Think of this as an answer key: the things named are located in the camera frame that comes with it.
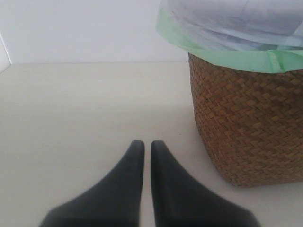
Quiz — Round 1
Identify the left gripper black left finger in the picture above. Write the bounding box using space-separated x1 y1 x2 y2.
40 140 145 227

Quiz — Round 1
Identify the woven wicker trash basket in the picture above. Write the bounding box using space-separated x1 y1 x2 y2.
188 54 303 188

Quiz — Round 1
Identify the white green plastic bin liner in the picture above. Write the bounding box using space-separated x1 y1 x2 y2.
156 0 303 73

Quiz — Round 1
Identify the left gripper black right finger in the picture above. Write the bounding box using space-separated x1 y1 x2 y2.
151 140 259 227

